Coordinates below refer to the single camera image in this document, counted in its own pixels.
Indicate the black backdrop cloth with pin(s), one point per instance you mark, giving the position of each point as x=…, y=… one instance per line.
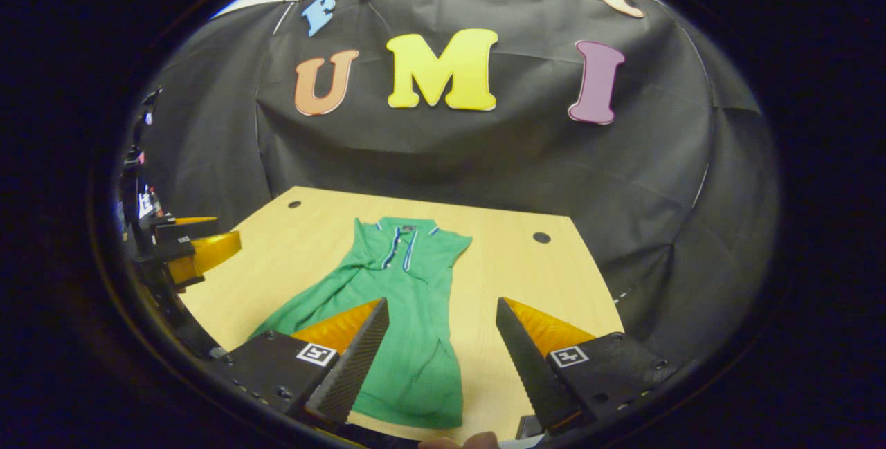
x=484, y=151

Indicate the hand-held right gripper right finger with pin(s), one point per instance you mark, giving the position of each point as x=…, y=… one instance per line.
x=529, y=366

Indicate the white printed banner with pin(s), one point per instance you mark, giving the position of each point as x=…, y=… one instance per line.
x=147, y=201

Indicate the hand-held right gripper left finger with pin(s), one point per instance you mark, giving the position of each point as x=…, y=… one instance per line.
x=353, y=366

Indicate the black tripod stand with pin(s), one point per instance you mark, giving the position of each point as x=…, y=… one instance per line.
x=144, y=117

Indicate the green T-shirt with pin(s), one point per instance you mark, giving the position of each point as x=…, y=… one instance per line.
x=415, y=338

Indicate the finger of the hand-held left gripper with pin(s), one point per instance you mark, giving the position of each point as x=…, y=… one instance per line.
x=183, y=230
x=169, y=253

